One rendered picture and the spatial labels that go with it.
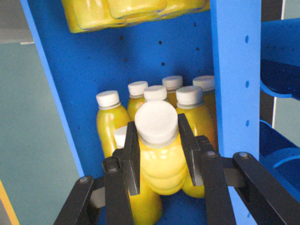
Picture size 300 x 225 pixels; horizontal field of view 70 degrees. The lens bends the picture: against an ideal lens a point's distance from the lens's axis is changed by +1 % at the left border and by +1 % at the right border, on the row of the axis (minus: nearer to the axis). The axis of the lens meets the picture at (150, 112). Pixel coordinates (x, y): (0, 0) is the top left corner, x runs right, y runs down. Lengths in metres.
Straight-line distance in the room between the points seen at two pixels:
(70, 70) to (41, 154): 1.47
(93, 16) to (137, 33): 0.17
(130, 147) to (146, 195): 0.22
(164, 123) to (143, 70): 0.28
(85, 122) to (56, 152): 1.37
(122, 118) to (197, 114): 0.14
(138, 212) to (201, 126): 0.19
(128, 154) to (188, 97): 0.18
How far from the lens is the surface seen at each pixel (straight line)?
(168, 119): 0.19
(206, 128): 0.32
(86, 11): 0.29
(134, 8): 0.24
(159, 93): 0.35
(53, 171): 1.87
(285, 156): 1.12
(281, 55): 0.76
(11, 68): 1.66
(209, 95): 0.37
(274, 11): 1.44
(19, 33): 1.03
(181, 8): 0.28
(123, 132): 0.34
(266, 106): 1.52
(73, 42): 0.40
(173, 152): 0.21
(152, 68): 0.45
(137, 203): 0.39
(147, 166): 0.23
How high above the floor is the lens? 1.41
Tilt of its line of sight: 70 degrees down
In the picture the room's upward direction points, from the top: 177 degrees clockwise
